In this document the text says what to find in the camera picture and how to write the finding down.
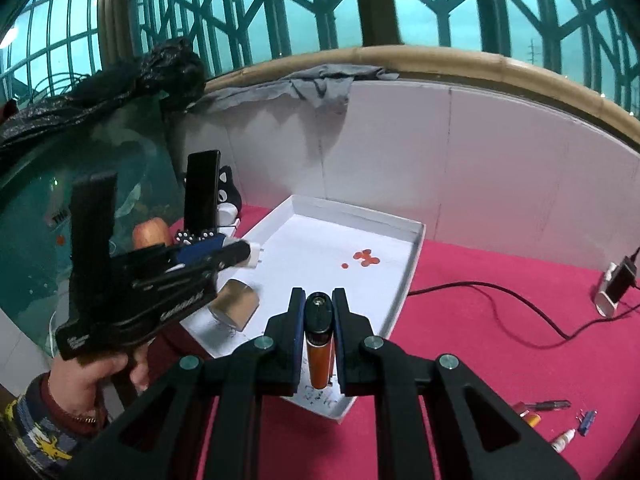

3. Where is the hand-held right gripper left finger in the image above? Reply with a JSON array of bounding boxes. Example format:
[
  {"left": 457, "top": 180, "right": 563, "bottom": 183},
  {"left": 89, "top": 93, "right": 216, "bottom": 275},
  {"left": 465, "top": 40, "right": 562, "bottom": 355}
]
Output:
[{"left": 62, "top": 287, "right": 307, "bottom": 480}]

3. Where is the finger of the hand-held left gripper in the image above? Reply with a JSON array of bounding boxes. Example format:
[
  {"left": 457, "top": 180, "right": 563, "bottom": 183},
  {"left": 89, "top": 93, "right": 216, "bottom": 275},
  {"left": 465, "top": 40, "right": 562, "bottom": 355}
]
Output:
[
  {"left": 190, "top": 241, "right": 251, "bottom": 276},
  {"left": 172, "top": 236, "right": 226, "bottom": 263}
]

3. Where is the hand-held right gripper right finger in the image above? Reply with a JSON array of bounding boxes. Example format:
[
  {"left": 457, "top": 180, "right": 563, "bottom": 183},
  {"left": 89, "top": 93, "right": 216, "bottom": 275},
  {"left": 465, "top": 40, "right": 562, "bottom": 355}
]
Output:
[{"left": 331, "top": 287, "right": 583, "bottom": 480}]

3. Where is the orange lighter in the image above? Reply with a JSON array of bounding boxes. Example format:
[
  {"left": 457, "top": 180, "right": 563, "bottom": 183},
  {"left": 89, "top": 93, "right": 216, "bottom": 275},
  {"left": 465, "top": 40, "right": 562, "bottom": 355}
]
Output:
[{"left": 305, "top": 292, "right": 337, "bottom": 391}]

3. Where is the white box tray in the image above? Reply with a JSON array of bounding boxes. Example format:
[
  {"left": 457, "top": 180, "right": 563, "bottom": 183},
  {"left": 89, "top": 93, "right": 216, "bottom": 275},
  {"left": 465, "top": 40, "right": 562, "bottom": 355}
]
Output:
[{"left": 179, "top": 195, "right": 427, "bottom": 421}]

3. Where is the person's left forearm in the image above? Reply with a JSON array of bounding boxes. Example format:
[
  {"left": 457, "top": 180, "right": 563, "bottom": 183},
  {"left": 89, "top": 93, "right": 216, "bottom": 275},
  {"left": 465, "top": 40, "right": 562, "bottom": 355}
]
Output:
[{"left": 0, "top": 372, "right": 108, "bottom": 478}]

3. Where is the person's left hand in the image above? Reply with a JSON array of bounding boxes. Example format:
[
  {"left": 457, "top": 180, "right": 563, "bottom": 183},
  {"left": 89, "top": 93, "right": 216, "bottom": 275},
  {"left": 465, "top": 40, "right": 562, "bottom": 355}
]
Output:
[{"left": 50, "top": 345, "right": 151, "bottom": 426}]

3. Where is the brown tape roll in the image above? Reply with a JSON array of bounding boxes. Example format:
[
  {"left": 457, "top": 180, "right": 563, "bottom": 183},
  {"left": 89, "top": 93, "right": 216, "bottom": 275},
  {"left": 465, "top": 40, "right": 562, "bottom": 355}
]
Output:
[{"left": 214, "top": 280, "right": 261, "bottom": 331}]

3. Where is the apple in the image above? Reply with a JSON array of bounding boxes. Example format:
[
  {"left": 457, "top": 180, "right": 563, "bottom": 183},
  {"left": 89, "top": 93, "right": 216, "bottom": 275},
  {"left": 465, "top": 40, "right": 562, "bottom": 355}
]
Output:
[{"left": 131, "top": 217, "right": 172, "bottom": 250}]

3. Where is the black phone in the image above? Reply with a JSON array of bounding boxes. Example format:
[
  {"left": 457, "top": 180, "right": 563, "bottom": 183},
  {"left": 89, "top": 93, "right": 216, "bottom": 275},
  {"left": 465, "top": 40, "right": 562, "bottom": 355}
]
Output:
[{"left": 184, "top": 150, "right": 222, "bottom": 233}]

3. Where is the teal mouse-print bag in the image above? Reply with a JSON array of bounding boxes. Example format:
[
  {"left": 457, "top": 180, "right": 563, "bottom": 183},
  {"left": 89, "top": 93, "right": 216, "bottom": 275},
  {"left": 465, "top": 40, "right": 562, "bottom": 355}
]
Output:
[{"left": 0, "top": 110, "right": 186, "bottom": 356}]

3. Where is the red table cloth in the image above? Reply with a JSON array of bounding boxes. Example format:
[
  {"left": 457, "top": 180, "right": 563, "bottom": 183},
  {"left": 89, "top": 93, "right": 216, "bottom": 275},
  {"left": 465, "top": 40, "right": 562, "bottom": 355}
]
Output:
[{"left": 145, "top": 205, "right": 640, "bottom": 480}]

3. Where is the black plastic bag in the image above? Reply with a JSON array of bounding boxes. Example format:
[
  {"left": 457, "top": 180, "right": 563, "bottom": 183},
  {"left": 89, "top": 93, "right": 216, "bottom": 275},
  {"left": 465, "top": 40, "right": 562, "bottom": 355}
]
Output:
[{"left": 0, "top": 37, "right": 206, "bottom": 161}]

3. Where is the grey cloth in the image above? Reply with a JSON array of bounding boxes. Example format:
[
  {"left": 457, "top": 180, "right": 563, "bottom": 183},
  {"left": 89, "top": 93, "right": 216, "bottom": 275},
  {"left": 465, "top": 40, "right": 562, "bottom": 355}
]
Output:
[{"left": 192, "top": 64, "right": 401, "bottom": 113}]

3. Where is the small orange cylinder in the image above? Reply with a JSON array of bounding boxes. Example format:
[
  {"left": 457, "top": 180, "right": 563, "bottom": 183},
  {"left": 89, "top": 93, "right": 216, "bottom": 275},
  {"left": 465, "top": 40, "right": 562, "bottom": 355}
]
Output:
[{"left": 517, "top": 402, "right": 542, "bottom": 429}]

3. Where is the white backdrop board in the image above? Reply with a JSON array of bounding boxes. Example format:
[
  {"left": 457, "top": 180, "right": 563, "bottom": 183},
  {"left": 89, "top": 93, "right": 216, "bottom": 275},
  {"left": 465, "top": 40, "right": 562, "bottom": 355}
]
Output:
[{"left": 172, "top": 80, "right": 640, "bottom": 273}]

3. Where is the green window grille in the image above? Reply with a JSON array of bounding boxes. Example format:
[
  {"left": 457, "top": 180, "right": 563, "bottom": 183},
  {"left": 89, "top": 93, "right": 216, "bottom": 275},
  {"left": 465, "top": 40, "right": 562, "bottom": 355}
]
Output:
[{"left": 0, "top": 0, "right": 640, "bottom": 116}]

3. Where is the blue clip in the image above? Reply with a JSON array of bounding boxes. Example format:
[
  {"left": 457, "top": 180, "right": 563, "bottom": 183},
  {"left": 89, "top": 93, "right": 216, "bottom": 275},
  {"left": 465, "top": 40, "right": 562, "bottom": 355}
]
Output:
[{"left": 575, "top": 409, "right": 598, "bottom": 436}]

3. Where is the white power adapter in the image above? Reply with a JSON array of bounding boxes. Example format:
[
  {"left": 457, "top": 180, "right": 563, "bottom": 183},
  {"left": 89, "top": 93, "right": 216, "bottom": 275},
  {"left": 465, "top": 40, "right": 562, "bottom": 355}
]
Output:
[{"left": 592, "top": 255, "right": 640, "bottom": 317}]

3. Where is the black cable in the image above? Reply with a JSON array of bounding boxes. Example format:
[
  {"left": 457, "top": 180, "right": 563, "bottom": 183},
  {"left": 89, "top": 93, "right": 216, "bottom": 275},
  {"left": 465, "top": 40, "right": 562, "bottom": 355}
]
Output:
[{"left": 407, "top": 247, "right": 640, "bottom": 341}]

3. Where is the bamboo rail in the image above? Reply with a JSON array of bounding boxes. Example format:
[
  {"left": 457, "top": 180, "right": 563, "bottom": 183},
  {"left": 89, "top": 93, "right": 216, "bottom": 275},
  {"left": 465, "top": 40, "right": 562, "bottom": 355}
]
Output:
[{"left": 202, "top": 46, "right": 640, "bottom": 121}]

